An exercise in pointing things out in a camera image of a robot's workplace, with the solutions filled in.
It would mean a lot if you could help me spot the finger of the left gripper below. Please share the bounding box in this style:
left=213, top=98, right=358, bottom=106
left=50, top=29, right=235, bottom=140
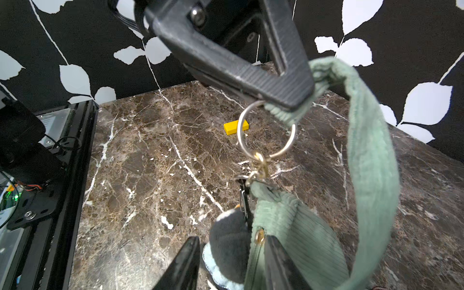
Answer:
left=148, top=1, right=315, bottom=111

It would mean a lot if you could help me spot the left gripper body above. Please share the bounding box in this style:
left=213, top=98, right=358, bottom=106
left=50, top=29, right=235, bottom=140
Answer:
left=108, top=1, right=275, bottom=65

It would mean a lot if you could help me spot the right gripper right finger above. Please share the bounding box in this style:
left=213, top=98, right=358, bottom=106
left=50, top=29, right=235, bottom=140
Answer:
left=264, top=236, right=311, bottom=290

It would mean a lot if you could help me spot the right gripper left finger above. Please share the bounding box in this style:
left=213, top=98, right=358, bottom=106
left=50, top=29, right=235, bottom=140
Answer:
left=152, top=236, right=201, bottom=290

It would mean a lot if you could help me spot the penguin plush keychain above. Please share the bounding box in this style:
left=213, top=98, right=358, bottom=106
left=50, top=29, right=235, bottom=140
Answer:
left=201, top=205, right=251, bottom=290

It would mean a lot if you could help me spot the green corduroy bag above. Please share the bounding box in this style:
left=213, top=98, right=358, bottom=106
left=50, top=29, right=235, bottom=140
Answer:
left=243, top=56, right=402, bottom=290

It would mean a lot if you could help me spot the silver key ring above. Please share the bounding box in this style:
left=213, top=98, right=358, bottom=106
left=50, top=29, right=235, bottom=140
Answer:
left=237, top=100, right=297, bottom=160

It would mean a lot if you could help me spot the yellow block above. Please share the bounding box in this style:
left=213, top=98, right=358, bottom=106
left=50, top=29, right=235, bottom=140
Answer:
left=224, top=120, right=249, bottom=135

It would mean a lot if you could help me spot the black aluminium rail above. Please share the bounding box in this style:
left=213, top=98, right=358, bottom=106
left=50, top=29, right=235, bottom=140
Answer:
left=1, top=101, right=99, bottom=290

